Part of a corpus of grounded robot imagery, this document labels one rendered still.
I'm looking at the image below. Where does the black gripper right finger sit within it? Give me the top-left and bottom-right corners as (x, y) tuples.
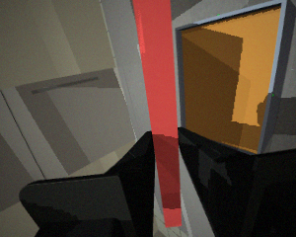
(178, 127), (296, 237)

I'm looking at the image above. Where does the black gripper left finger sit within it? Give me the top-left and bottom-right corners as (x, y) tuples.
(19, 131), (155, 237)

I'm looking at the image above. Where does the red lid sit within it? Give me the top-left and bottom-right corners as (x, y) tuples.
(133, 0), (182, 228)

